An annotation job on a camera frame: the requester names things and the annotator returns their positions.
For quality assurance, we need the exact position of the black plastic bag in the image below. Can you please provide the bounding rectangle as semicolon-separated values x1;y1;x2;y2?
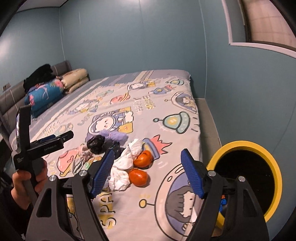
104;140;125;160
86;135;105;155

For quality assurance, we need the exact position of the window with frosted glass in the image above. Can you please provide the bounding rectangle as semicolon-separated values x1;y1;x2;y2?
221;1;295;58

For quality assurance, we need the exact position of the orange tangerine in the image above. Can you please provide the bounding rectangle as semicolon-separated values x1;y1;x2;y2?
128;168;149;187
133;150;154;168

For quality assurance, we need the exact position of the person's left hand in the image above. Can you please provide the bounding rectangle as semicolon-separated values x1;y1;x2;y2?
10;159;49;210

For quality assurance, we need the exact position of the black clothing pile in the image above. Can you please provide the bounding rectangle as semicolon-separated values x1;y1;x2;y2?
23;64;56;93

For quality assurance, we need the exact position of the blue floral folded quilt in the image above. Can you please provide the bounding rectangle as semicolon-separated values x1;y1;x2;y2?
25;79;64;118

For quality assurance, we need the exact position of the yellow-rimmed red trash bin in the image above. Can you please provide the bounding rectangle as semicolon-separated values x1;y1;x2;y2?
207;141;282;221

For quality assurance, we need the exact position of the green snack packet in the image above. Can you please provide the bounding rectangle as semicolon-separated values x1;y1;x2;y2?
82;156;102;170

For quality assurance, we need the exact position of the grey pink cloth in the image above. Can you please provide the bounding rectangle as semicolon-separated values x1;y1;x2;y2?
71;145;93;175

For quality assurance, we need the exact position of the cartoon space print bedsheet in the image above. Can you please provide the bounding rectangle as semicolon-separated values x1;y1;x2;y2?
30;70;202;240

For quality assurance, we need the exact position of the wall power outlet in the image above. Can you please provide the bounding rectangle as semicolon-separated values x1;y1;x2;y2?
2;83;11;91

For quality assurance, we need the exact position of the beige folded blanket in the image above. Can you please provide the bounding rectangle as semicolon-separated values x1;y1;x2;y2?
59;68;89;93

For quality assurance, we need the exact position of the grey bed frame ledge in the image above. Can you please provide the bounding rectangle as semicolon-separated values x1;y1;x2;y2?
195;98;222;165

